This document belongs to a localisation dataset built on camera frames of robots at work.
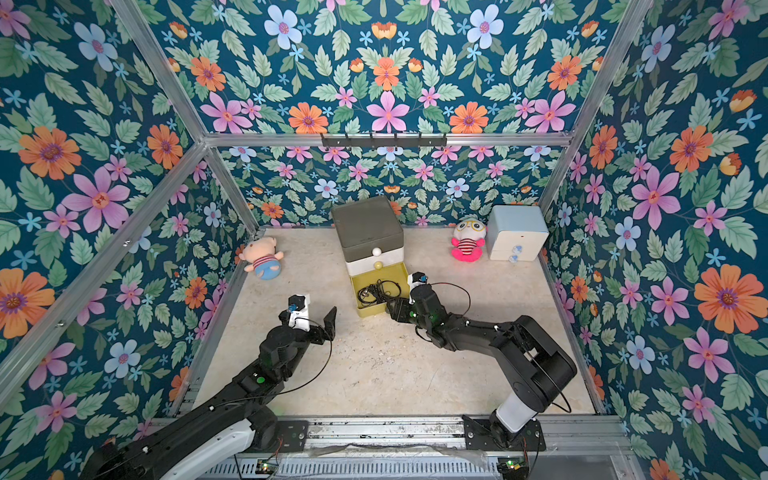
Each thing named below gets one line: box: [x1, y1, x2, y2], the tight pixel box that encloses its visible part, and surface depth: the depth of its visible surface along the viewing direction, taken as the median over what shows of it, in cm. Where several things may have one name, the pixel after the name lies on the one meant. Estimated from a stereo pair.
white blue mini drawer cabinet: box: [486, 205, 549, 263], surface depth 104 cm
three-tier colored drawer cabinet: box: [332, 195, 409, 308], surface depth 96 cm
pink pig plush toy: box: [239, 237, 284, 281], surface depth 106 cm
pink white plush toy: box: [451, 217, 487, 263], surface depth 111 cm
